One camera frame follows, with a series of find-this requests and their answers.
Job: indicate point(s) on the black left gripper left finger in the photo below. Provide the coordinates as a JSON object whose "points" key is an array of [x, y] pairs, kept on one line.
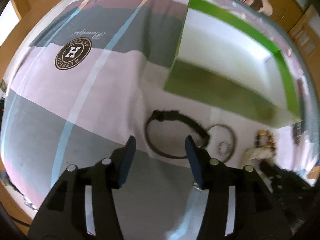
{"points": [[122, 159]]}

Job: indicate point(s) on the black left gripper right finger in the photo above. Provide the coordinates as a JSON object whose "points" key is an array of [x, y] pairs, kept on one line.
{"points": [[199, 160]]}

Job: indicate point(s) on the thin silver bangle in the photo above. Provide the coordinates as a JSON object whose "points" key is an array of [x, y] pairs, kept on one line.
{"points": [[222, 143]]}

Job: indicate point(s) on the white wrist watch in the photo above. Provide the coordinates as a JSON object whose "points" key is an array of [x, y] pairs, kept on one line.
{"points": [[259, 153]]}

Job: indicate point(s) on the black wristband watch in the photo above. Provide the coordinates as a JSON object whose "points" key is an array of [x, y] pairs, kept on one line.
{"points": [[165, 133]]}

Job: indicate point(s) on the pink grey patterned bedsheet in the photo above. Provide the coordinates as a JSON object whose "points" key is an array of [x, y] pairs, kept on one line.
{"points": [[87, 78]]}

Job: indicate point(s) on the green cardboard box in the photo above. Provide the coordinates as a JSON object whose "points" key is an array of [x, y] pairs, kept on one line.
{"points": [[224, 62]]}

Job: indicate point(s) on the wooden cabinet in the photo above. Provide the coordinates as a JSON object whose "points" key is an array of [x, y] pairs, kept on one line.
{"points": [[300, 19]]}

